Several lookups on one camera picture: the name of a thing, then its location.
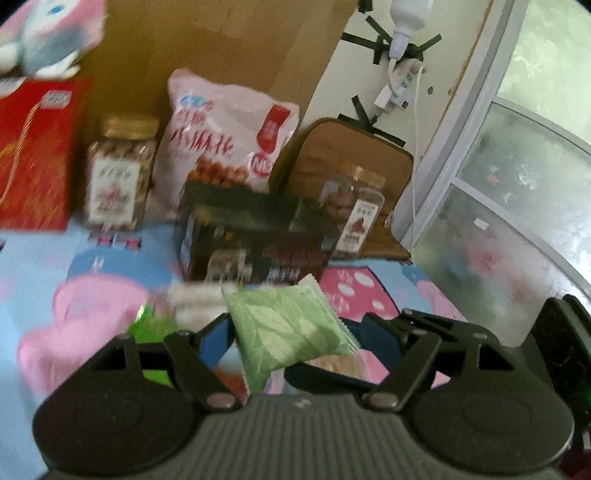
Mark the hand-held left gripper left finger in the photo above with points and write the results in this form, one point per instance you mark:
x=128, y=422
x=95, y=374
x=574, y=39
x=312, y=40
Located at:
x=217, y=339

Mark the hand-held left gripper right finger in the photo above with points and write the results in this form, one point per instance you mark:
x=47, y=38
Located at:
x=379, y=342

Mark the pale green leaf-print snack packet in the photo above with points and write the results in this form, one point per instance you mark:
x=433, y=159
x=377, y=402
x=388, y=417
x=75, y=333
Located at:
x=286, y=327

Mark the dark snack box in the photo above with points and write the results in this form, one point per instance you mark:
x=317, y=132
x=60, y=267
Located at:
x=249, y=230

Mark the white snack packet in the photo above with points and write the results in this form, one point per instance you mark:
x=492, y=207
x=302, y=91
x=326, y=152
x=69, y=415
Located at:
x=198, y=300

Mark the pink snack packet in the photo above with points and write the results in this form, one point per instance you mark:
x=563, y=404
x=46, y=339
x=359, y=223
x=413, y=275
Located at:
x=341, y=364

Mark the red-label snack jar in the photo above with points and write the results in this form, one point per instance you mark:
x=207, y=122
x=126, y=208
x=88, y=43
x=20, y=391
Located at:
x=360, y=207

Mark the printed blanket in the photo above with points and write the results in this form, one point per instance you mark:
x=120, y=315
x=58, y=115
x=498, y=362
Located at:
x=92, y=277

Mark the frosted glass window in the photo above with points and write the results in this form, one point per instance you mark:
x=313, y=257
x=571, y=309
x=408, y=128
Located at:
x=531, y=175

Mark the nut jar with gold lid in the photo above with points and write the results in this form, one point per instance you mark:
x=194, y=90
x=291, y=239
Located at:
x=117, y=180

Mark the brown fabric case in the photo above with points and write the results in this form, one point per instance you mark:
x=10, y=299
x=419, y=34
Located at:
x=323, y=157

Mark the pink snack bag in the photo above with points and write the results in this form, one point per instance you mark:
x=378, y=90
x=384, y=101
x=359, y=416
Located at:
x=217, y=134

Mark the black tape strip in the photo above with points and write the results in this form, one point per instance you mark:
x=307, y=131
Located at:
x=424, y=42
x=369, y=127
x=379, y=25
x=361, y=110
x=364, y=40
x=364, y=5

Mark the white power strip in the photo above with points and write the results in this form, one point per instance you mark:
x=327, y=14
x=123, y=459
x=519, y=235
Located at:
x=397, y=90

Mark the red gift box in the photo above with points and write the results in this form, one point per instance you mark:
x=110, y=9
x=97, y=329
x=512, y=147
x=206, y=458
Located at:
x=37, y=157

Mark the brown cardboard sheet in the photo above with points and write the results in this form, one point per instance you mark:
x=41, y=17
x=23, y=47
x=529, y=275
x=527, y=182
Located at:
x=207, y=37

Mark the pink and grey plush toy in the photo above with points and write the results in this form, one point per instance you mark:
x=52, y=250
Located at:
x=46, y=32

